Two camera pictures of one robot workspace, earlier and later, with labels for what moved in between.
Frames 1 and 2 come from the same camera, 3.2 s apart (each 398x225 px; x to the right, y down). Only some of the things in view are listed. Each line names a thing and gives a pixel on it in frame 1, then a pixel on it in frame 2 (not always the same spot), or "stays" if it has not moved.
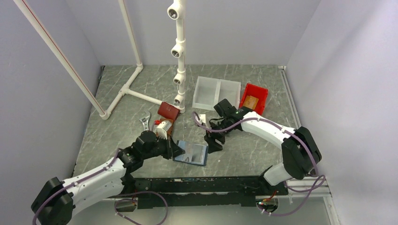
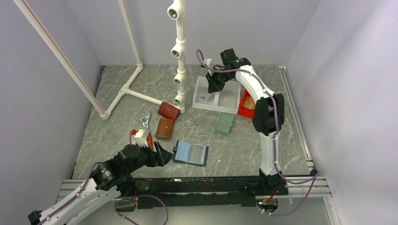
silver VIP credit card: (198, 153) -> (204, 95)
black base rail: (203, 191) stays
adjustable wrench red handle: (145, 120) stays
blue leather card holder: (195, 153) stays
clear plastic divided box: (209, 91) stays
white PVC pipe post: (177, 12) stays
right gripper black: (212, 146) -> (213, 86)
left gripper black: (172, 150) -> (163, 156)
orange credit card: (250, 102) stays
